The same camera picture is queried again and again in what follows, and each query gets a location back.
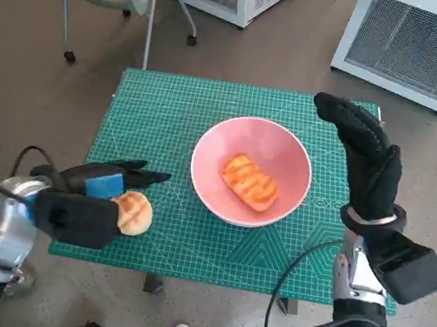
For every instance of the round toy bread bun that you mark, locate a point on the round toy bread bun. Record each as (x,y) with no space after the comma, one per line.
(136,213)

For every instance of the pink bowl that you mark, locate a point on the pink bowl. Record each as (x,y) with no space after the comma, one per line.
(212,151)

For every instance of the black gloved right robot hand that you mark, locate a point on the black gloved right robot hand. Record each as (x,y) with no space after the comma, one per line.
(373,170)

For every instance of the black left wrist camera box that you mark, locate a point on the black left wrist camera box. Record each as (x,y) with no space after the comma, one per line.
(76,218)

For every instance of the white metal frame table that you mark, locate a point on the white metal frame table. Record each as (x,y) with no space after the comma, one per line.
(148,35)

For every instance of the black table bracket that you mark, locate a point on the black table bracket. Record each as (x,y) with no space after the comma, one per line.
(153,284)
(288,305)

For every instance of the large white mesh cabinet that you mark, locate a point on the large white mesh cabinet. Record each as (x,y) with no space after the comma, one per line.
(408,43)

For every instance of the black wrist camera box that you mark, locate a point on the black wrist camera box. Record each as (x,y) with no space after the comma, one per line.
(76,218)
(412,271)

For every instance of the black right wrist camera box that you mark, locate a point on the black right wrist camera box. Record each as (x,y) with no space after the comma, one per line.
(412,271)

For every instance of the long grilled toy bread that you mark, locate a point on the long grilled toy bread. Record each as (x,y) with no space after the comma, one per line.
(248,181)

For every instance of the green cutting mat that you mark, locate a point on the green cutting mat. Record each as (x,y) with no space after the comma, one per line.
(191,256)

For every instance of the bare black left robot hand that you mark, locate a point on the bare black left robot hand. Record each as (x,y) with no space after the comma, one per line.
(137,177)

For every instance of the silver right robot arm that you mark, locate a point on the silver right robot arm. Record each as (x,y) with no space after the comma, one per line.
(357,268)

